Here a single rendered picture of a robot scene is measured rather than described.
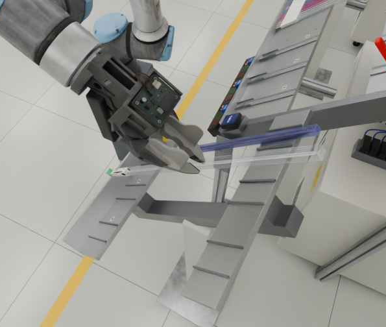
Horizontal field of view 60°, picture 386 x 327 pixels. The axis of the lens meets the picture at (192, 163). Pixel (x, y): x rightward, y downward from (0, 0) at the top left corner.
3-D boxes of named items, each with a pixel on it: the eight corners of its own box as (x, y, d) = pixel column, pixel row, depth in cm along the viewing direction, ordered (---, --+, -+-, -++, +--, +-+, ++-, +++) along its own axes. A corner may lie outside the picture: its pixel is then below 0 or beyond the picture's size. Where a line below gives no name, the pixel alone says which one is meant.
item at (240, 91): (232, 139, 97) (218, 122, 93) (297, 10, 127) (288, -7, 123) (236, 139, 96) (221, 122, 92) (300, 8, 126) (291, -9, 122)
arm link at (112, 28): (104, 40, 122) (95, 7, 110) (141, 43, 121) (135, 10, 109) (95, 63, 116) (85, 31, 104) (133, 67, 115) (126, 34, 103)
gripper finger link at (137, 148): (160, 172, 47) (112, 131, 45) (156, 174, 48) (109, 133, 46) (178, 148, 49) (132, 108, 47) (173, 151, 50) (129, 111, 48)
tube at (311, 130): (144, 161, 88) (141, 158, 87) (146, 157, 88) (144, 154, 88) (317, 135, 48) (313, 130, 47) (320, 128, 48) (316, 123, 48)
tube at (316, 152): (110, 177, 74) (106, 174, 74) (113, 172, 75) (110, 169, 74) (322, 160, 35) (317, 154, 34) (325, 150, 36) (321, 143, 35)
